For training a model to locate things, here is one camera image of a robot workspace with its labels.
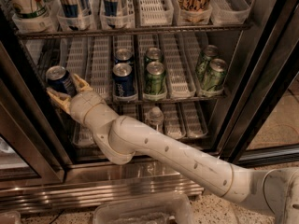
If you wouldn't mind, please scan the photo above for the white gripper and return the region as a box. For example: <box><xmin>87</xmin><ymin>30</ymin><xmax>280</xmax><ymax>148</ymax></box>
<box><xmin>47</xmin><ymin>74</ymin><xmax>105</xmax><ymax>124</ymax></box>

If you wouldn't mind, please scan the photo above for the blue pepsi can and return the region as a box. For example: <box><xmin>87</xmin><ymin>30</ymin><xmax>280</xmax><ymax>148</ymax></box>
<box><xmin>46</xmin><ymin>65</ymin><xmax>77</xmax><ymax>97</ymax></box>
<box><xmin>114</xmin><ymin>49</ymin><xmax>135</xmax><ymax>66</ymax></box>
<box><xmin>112</xmin><ymin>63</ymin><xmax>135</xmax><ymax>97</ymax></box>

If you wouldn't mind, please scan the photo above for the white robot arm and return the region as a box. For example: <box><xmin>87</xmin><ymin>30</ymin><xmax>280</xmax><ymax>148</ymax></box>
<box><xmin>47</xmin><ymin>74</ymin><xmax>299</xmax><ymax>224</ymax></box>

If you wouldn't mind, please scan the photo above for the blue pepsi can front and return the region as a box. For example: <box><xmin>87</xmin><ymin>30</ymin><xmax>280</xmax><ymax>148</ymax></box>
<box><xmin>112</xmin><ymin>63</ymin><xmax>135</xmax><ymax>97</ymax></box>

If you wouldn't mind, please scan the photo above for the green soda can front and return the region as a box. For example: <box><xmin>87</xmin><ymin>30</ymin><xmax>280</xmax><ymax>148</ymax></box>
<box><xmin>145</xmin><ymin>62</ymin><xmax>166</xmax><ymax>95</ymax></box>

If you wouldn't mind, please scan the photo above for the green soda can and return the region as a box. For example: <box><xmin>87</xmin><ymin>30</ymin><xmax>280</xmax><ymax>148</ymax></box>
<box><xmin>144</xmin><ymin>47</ymin><xmax>164</xmax><ymax>64</ymax></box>
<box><xmin>145</xmin><ymin>62</ymin><xmax>166</xmax><ymax>95</ymax></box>

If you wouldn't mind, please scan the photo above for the green soda can rear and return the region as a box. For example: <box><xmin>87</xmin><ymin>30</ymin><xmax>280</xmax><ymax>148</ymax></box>
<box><xmin>144</xmin><ymin>47</ymin><xmax>164</xmax><ymax>64</ymax></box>

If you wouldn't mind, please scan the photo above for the green can right rear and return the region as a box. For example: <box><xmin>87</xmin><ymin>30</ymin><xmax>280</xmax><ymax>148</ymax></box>
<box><xmin>195</xmin><ymin>45</ymin><xmax>219</xmax><ymax>81</ymax></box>

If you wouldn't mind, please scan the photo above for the green can right front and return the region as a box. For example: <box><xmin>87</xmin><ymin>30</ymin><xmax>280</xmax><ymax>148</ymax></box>
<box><xmin>201</xmin><ymin>59</ymin><xmax>227</xmax><ymax>91</ymax></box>

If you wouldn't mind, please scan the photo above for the stainless steel fridge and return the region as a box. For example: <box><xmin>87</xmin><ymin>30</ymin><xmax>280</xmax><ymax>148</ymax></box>
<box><xmin>0</xmin><ymin>0</ymin><xmax>299</xmax><ymax>215</ymax></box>

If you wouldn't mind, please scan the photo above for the fridge glass door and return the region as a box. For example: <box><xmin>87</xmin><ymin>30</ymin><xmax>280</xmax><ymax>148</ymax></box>
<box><xmin>210</xmin><ymin>0</ymin><xmax>299</xmax><ymax>167</ymax></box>

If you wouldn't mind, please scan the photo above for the clear water bottle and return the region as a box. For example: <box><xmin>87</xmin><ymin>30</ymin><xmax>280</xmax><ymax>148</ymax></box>
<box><xmin>146</xmin><ymin>106</ymin><xmax>164</xmax><ymax>133</ymax></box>

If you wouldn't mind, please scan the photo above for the clear plastic bin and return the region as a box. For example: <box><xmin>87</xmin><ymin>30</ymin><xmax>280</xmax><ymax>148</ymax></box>
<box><xmin>93</xmin><ymin>192</ymin><xmax>195</xmax><ymax>224</ymax></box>

